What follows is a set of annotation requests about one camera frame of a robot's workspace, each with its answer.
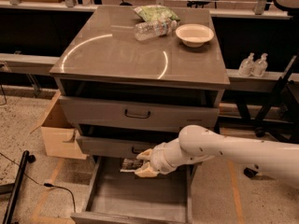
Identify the black office chair base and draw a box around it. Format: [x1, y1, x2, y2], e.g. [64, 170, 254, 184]
[243, 168, 257, 178]

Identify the rxbar chocolate bar wrapper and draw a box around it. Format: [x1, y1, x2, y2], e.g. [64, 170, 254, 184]
[120, 159, 144, 173]

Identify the cardboard box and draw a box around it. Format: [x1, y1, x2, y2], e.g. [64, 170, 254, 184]
[31, 91, 87, 160]

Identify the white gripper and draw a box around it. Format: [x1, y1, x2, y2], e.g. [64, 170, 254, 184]
[135, 139, 180, 177]

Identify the grey top drawer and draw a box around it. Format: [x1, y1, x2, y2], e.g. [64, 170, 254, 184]
[59, 96, 219, 133]

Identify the grey drawer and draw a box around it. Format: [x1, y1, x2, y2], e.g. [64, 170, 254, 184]
[59, 96, 219, 133]
[77, 135, 155, 159]
[71, 157, 192, 224]

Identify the left sanitizer pump bottle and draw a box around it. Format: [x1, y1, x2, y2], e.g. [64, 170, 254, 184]
[238, 53, 254, 77]

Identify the clear plastic water bottle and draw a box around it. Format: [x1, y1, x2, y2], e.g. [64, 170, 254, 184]
[134, 19, 178, 41]

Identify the grey bottom drawer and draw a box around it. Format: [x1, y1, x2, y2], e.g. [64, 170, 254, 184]
[71, 157, 192, 224]

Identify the white paper bowl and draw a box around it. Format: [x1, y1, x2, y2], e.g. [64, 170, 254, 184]
[176, 24, 214, 48]

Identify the grey middle drawer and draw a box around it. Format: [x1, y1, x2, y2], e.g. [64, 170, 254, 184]
[77, 135, 155, 159]

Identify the black metal stand leg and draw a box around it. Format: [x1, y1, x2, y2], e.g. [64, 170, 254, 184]
[0, 150, 35, 224]

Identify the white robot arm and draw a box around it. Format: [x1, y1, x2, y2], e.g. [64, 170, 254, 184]
[135, 125, 299, 187]

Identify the green snack bag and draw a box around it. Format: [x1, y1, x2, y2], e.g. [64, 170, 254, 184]
[134, 5, 179, 21]

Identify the grey drawer cabinet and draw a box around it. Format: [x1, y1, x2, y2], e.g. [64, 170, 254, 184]
[50, 5, 231, 166]

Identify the black floor cable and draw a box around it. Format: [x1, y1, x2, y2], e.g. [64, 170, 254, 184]
[0, 151, 78, 213]

